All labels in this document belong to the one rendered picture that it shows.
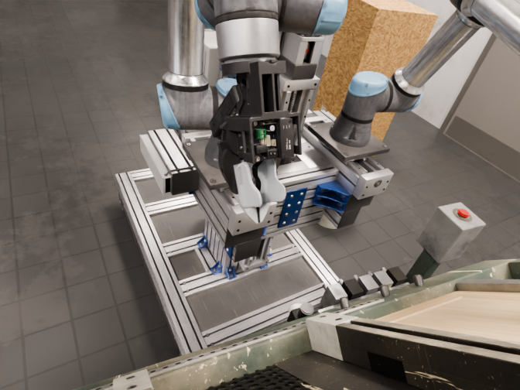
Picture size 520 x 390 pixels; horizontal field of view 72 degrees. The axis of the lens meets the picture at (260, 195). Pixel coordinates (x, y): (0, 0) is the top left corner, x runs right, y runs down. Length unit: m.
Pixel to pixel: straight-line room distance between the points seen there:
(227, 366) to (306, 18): 0.67
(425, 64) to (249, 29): 0.91
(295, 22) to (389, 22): 2.16
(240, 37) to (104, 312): 1.71
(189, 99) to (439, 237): 0.99
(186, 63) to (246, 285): 1.18
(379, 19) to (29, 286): 2.54
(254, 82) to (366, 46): 2.28
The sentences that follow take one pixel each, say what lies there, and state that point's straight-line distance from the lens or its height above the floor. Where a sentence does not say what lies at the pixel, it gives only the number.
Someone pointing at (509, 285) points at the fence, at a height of 1.02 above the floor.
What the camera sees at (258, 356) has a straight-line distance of 0.86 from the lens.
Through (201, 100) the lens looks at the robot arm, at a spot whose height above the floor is 1.24.
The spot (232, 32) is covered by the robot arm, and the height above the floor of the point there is 1.54.
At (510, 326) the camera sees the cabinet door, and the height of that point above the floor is 1.13.
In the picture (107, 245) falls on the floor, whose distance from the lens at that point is 2.24.
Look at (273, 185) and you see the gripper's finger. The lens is 0.48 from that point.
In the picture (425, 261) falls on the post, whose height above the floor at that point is 0.69.
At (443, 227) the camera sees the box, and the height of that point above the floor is 0.88.
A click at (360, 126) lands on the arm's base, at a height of 1.11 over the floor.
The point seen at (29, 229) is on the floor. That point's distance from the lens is 2.44.
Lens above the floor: 1.66
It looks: 39 degrees down
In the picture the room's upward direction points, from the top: 12 degrees clockwise
